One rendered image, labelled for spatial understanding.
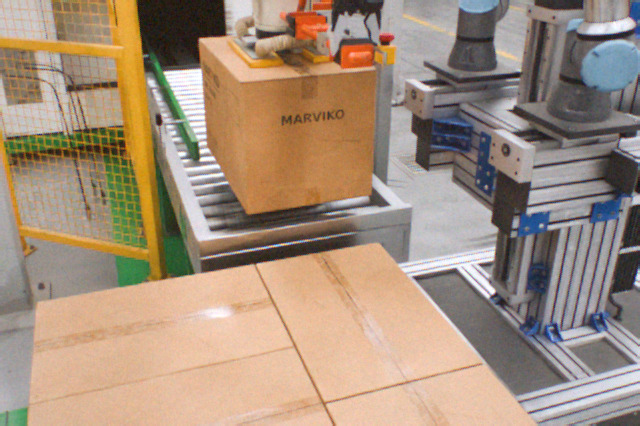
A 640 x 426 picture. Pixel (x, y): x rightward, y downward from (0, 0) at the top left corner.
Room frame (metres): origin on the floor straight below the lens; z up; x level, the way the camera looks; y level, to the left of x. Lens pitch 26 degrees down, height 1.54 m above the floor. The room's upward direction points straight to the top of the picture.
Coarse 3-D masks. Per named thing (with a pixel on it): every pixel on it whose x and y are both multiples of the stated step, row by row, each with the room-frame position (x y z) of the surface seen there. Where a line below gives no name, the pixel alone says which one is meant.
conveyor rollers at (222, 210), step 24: (144, 72) 3.74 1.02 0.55; (168, 72) 3.77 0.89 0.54; (192, 72) 3.76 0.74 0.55; (192, 96) 3.28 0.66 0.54; (168, 120) 2.89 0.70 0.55; (192, 120) 2.91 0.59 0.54; (192, 168) 2.30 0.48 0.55; (216, 168) 2.32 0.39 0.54; (216, 192) 2.13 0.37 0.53; (216, 216) 1.95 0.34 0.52; (240, 216) 1.90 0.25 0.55; (264, 216) 1.92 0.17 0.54; (288, 216) 1.94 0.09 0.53; (312, 216) 1.90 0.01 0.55
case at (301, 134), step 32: (224, 64) 1.86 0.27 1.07; (288, 64) 1.86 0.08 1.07; (320, 64) 1.86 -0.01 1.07; (224, 96) 1.87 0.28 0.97; (256, 96) 1.68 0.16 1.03; (288, 96) 1.71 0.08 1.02; (320, 96) 1.74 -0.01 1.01; (352, 96) 1.78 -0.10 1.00; (224, 128) 1.90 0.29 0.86; (256, 128) 1.68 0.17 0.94; (288, 128) 1.71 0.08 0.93; (320, 128) 1.74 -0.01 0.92; (352, 128) 1.78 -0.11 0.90; (224, 160) 1.93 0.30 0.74; (256, 160) 1.68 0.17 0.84; (288, 160) 1.71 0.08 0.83; (320, 160) 1.74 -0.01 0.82; (352, 160) 1.78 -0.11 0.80; (256, 192) 1.67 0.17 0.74; (288, 192) 1.71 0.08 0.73; (320, 192) 1.74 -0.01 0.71; (352, 192) 1.78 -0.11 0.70
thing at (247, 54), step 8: (232, 40) 2.10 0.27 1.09; (240, 40) 2.07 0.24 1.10; (232, 48) 2.04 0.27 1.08; (240, 48) 1.98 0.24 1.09; (248, 48) 1.96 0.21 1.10; (240, 56) 1.93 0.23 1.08; (248, 56) 1.88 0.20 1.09; (256, 56) 1.86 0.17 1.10; (272, 56) 1.86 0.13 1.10; (248, 64) 1.82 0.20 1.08; (256, 64) 1.81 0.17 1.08; (264, 64) 1.82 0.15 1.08; (272, 64) 1.83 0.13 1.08; (280, 64) 1.83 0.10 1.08
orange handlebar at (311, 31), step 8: (320, 8) 2.09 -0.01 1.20; (328, 8) 2.09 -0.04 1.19; (280, 16) 1.92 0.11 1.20; (304, 24) 1.73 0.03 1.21; (320, 24) 1.73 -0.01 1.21; (304, 32) 1.70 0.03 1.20; (312, 32) 1.64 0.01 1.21; (312, 40) 1.64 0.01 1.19; (328, 40) 1.53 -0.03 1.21; (328, 48) 1.51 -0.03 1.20; (352, 56) 1.39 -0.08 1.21; (360, 56) 1.39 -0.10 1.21; (368, 56) 1.39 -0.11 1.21
